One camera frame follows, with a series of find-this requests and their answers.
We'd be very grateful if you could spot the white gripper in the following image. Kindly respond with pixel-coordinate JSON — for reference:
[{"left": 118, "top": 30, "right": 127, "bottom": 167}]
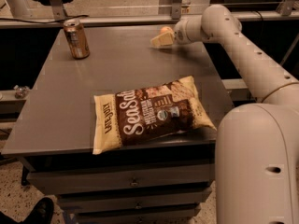
[{"left": 150, "top": 16, "right": 205, "bottom": 48}]

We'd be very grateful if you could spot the orange fruit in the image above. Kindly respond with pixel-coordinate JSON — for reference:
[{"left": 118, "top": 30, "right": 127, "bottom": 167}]
[{"left": 160, "top": 26, "right": 174, "bottom": 34}]

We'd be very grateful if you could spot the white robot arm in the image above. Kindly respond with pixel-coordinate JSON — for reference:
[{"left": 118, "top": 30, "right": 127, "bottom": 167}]
[{"left": 150, "top": 5, "right": 299, "bottom": 224}]

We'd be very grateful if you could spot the orange soda can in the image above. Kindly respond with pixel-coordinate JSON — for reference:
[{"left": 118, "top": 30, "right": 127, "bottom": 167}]
[{"left": 64, "top": 19, "right": 90, "bottom": 59}]

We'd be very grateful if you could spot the sea salt chips bag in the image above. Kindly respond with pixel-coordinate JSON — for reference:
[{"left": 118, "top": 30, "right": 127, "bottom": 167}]
[{"left": 93, "top": 76, "right": 214, "bottom": 155}]

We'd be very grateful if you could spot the grey drawer cabinet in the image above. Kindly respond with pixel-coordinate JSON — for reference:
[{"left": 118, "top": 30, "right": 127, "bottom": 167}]
[{"left": 4, "top": 26, "right": 233, "bottom": 224}]

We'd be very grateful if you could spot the small shiny crumpled object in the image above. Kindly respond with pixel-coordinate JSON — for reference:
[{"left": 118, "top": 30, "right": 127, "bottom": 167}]
[{"left": 14, "top": 85, "right": 30, "bottom": 99}]

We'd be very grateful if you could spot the metal railing bar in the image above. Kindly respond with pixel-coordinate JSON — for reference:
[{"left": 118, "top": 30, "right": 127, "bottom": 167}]
[{"left": 0, "top": 10, "right": 299, "bottom": 29}]

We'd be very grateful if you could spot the black shoe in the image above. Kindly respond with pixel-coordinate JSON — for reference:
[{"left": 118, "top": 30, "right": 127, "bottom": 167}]
[{"left": 22, "top": 197, "right": 54, "bottom": 224}]

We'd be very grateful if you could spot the black cable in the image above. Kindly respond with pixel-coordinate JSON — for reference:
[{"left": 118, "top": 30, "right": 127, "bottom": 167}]
[{"left": 0, "top": 14, "right": 90, "bottom": 24}]

